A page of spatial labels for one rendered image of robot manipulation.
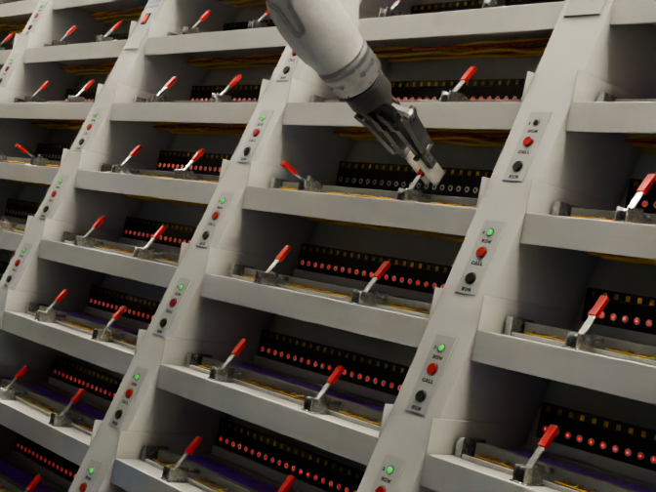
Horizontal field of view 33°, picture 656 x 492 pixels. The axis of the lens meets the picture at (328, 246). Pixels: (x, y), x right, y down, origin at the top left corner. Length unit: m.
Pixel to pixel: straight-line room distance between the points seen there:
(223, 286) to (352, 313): 0.37
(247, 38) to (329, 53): 0.82
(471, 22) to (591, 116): 0.38
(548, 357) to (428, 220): 0.37
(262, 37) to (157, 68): 0.50
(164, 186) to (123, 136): 0.44
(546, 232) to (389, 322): 0.29
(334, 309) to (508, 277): 0.33
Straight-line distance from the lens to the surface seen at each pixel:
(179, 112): 2.53
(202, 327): 2.14
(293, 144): 2.23
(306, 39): 1.68
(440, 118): 1.89
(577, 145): 1.74
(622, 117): 1.66
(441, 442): 1.59
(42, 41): 3.50
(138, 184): 2.50
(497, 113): 1.81
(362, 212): 1.89
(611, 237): 1.55
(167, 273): 2.23
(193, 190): 2.31
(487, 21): 1.96
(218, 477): 1.96
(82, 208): 2.77
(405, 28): 2.10
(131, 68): 2.83
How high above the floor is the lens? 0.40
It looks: 13 degrees up
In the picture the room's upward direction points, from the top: 25 degrees clockwise
